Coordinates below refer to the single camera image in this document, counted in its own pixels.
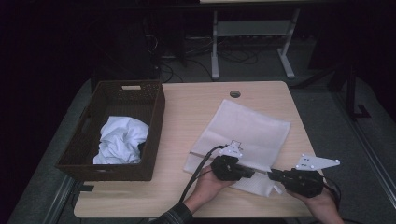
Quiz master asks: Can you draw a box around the short metal floor rail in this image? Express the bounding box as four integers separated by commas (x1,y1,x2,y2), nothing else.
43,175,76,224

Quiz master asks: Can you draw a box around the person's right hand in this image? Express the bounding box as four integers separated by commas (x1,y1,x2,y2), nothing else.
288,189,339,218

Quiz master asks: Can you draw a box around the black metal stand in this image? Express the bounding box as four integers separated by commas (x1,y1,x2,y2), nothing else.
292,62,372,120

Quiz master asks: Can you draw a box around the brown woven basket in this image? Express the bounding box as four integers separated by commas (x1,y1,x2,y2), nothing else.
55,79,166,182

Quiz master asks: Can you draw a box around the person's left hand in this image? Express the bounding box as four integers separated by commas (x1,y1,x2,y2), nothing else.
191,166,236,206

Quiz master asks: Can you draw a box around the hand-held gripper black cable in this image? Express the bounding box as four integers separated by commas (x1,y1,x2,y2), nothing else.
179,144,227,203
321,176,342,209

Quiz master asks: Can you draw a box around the long metal floor rail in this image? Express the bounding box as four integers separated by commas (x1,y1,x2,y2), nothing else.
332,90,396,203

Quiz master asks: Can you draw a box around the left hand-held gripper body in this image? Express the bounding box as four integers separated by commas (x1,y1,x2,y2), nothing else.
210,140,244,182

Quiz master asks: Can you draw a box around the tangle of black floor cables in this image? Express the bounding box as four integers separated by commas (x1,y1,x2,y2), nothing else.
143,34,260,83

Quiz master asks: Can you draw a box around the black table bracket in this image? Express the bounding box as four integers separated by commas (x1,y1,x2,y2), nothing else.
74,183,94,193

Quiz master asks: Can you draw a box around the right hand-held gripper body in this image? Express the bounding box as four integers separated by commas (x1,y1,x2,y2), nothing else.
281,153,341,199

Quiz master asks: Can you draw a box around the white shirt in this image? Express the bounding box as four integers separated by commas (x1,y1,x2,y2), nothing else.
92,116,149,165

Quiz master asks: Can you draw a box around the white mesh laundry bag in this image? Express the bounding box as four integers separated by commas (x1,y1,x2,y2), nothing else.
182,99,292,199

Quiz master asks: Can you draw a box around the left hand-held gripper black cable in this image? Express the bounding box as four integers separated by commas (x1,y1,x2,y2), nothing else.
179,144,227,203

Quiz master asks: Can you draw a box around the right hand-held gripper black cable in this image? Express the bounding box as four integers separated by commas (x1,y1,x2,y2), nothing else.
321,176,342,209

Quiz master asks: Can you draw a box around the grey metal table frame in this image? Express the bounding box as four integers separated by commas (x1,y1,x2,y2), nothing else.
199,0,344,80

